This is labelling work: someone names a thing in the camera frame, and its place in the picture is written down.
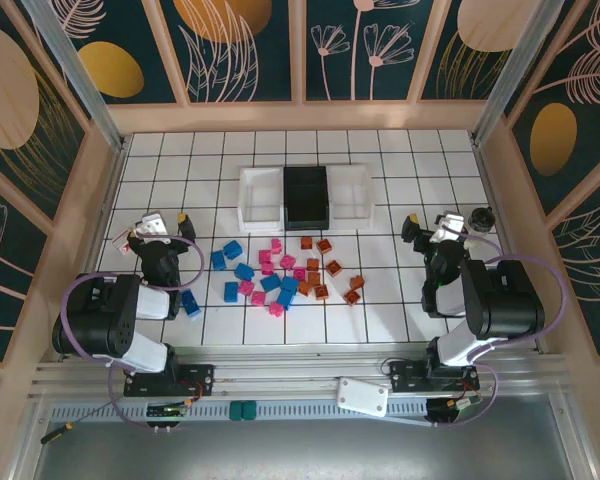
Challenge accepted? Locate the long blue lego brick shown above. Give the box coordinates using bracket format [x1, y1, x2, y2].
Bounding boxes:
[181, 289, 203, 320]

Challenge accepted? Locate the small red white box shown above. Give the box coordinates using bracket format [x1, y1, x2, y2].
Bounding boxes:
[112, 228, 136, 256]

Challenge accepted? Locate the glass jar black lid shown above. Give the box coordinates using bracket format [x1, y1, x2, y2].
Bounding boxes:
[467, 205, 496, 250]

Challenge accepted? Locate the white plastic container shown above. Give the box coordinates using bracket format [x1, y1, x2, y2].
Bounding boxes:
[327, 163, 377, 230]
[237, 166, 287, 234]

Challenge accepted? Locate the black plastic container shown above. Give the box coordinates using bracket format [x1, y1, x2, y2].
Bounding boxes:
[282, 165, 331, 232]

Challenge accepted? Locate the black controller board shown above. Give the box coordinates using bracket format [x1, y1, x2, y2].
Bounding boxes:
[146, 402, 192, 422]
[426, 397, 484, 427]

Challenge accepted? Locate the white rounded plate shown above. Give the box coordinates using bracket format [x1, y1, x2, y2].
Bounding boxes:
[335, 377, 390, 419]

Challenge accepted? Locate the yellow black screwdriver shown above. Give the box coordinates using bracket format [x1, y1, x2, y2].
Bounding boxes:
[39, 399, 114, 445]

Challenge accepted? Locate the grey metal panel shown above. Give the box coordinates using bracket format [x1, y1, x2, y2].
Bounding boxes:
[29, 414, 596, 480]

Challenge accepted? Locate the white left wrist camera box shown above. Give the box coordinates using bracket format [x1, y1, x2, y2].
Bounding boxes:
[133, 212, 170, 246]

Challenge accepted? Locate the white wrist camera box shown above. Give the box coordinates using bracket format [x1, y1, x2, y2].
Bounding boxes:
[133, 212, 170, 246]
[428, 211, 467, 245]

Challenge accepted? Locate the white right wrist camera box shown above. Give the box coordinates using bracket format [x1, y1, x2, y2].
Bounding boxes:
[428, 211, 467, 245]

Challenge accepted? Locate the aluminium side rail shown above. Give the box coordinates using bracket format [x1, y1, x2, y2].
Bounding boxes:
[472, 139, 551, 354]
[54, 139, 131, 361]

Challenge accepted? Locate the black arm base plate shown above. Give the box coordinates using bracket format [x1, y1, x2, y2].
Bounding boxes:
[388, 360, 481, 396]
[123, 363, 216, 399]

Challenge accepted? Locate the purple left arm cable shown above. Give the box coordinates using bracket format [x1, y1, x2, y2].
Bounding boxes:
[61, 235, 205, 432]

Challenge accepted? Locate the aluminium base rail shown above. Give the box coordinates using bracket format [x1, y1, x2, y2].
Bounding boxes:
[29, 343, 574, 401]

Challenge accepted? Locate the aluminium corner post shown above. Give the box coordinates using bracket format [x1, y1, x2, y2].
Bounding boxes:
[19, 0, 129, 151]
[471, 0, 581, 147]

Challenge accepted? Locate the grey slotted cable duct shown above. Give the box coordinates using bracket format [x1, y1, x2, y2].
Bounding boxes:
[49, 399, 431, 422]

